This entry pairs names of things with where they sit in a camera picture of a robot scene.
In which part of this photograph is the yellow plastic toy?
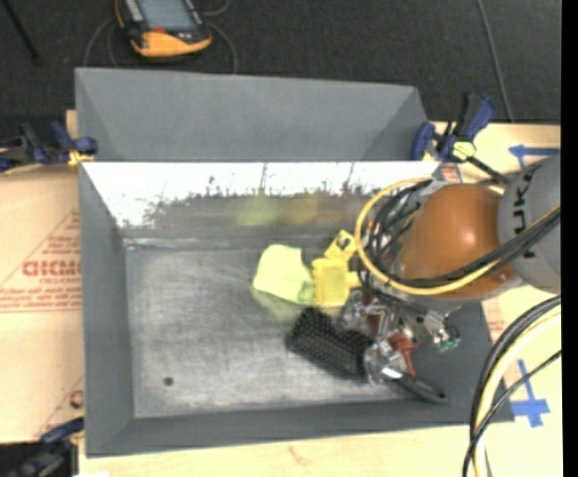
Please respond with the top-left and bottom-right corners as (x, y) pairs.
(310, 228), (364, 310)

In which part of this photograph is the grey metal bin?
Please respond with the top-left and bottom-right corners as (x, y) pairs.
(73, 67), (514, 457)

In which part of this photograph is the black handled tool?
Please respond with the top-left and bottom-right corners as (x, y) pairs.
(391, 369), (450, 406)

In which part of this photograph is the light green cloth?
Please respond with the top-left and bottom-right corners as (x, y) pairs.
(250, 243), (317, 323)

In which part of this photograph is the black studded brush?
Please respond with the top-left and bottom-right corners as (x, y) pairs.
(284, 306), (375, 380)

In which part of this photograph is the brown cardboard board, red print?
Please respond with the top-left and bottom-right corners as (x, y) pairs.
(0, 108), (562, 447)

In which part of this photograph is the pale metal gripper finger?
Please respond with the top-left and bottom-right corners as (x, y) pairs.
(363, 340), (410, 387)
(339, 299), (371, 331)

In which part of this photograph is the red-brown flat block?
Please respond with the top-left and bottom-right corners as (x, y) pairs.
(361, 290), (420, 376)

